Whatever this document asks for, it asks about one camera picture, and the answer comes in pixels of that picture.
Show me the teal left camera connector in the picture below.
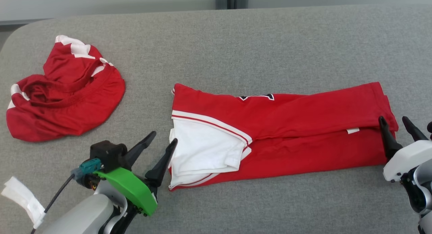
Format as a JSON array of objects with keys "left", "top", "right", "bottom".
[{"left": 72, "top": 158, "right": 103, "bottom": 180}]

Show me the red Bulls basketball jersey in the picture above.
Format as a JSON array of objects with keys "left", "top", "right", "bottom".
[{"left": 168, "top": 81, "right": 399, "bottom": 192}]

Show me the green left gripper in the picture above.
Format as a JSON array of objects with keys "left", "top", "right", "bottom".
[{"left": 94, "top": 131, "right": 178, "bottom": 217}]

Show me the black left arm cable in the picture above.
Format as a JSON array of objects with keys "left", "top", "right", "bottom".
[{"left": 30, "top": 173, "right": 75, "bottom": 234}]

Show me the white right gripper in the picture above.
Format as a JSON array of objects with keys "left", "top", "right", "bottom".
[{"left": 378, "top": 116, "right": 432, "bottom": 183}]

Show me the grey wall baseboard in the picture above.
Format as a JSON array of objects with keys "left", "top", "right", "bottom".
[{"left": 0, "top": 19, "right": 52, "bottom": 26}]

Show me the red white garment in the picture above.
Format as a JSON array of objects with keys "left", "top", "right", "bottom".
[{"left": 6, "top": 35, "right": 126, "bottom": 142}]

